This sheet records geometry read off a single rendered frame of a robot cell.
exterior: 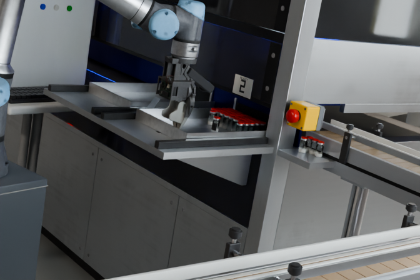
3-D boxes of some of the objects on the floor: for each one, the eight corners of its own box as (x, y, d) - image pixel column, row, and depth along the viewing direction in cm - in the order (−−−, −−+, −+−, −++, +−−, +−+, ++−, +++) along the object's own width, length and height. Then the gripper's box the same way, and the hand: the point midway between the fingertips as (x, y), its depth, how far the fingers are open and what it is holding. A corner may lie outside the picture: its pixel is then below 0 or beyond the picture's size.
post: (230, 395, 250) (362, -291, 203) (242, 405, 245) (380, -295, 198) (215, 400, 245) (346, -300, 198) (227, 410, 241) (364, -303, 194)
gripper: (159, 52, 206) (148, 127, 211) (179, 59, 200) (167, 136, 205) (184, 54, 212) (173, 126, 217) (204, 60, 205) (192, 135, 210)
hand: (179, 126), depth 212 cm, fingers closed, pressing on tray
